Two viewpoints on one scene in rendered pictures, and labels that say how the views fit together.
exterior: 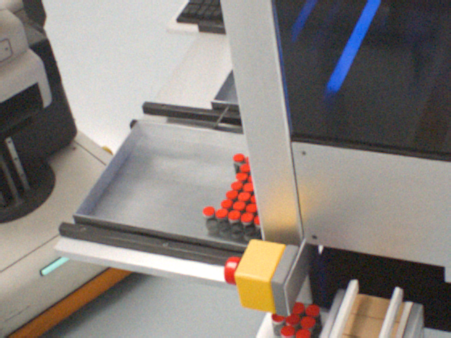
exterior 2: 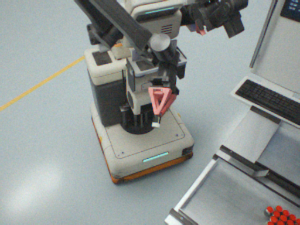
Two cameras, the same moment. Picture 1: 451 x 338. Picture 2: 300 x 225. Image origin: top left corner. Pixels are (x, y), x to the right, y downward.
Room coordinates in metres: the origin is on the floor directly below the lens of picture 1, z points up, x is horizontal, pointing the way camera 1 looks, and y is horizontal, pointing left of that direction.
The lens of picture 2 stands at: (0.86, 0.30, 1.79)
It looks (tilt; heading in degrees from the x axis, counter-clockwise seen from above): 48 degrees down; 10
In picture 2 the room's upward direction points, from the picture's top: straight up
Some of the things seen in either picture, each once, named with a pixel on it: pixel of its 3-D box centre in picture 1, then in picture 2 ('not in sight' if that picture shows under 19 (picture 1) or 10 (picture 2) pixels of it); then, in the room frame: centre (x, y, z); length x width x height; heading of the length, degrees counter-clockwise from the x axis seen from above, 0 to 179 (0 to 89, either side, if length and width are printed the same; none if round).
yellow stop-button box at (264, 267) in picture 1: (268, 277); not in sight; (0.92, -0.03, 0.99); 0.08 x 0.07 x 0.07; 61
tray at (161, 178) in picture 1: (194, 186); (241, 212); (1.26, 0.05, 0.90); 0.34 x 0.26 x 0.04; 60
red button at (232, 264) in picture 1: (237, 271); not in sight; (0.95, 0.01, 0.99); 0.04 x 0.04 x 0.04; 61
